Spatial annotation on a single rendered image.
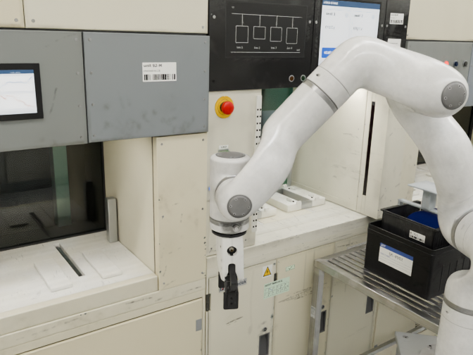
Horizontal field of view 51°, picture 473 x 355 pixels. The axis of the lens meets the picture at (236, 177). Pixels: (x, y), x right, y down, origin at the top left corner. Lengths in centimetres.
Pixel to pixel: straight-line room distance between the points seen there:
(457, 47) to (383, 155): 61
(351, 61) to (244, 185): 32
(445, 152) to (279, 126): 37
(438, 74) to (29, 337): 118
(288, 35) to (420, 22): 68
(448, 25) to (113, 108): 147
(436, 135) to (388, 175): 91
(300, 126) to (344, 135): 114
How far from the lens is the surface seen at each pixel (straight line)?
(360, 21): 186
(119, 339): 159
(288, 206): 204
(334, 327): 220
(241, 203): 92
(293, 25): 165
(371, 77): 102
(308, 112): 98
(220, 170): 97
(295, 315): 199
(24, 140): 129
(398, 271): 178
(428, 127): 115
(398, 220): 178
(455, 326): 134
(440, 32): 226
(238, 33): 151
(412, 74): 102
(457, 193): 118
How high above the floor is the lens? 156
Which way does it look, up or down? 16 degrees down
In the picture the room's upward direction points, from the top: 2 degrees clockwise
